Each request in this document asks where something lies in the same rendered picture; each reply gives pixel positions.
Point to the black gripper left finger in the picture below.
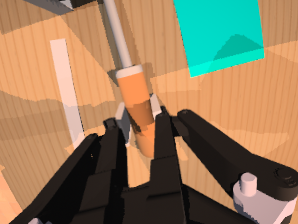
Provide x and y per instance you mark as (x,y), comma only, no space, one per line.
(62,197)

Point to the teal square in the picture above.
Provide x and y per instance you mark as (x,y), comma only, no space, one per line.
(218,34)

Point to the white flat bar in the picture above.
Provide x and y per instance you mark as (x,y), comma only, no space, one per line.
(67,91)

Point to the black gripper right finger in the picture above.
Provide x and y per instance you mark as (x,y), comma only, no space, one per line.
(262,190)

